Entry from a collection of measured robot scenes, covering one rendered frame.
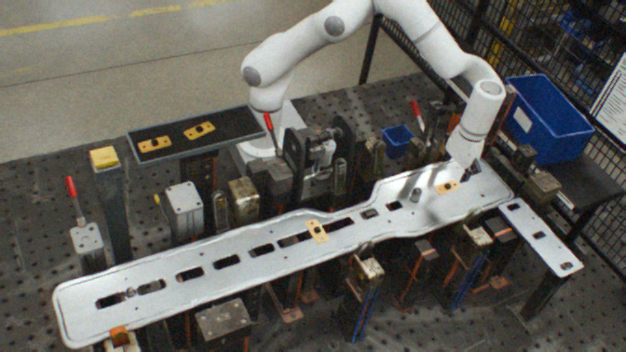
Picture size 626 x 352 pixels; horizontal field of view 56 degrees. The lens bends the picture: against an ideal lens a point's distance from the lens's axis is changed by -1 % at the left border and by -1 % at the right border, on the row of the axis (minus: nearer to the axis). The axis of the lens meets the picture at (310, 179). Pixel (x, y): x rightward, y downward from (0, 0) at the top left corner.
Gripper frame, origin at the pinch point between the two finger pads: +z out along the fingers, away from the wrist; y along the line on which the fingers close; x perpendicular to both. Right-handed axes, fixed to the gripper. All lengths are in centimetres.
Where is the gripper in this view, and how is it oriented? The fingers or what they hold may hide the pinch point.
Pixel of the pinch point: (455, 169)
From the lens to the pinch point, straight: 187.0
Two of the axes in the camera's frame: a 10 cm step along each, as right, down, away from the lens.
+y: 4.6, 6.9, -5.6
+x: 8.8, -2.6, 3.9
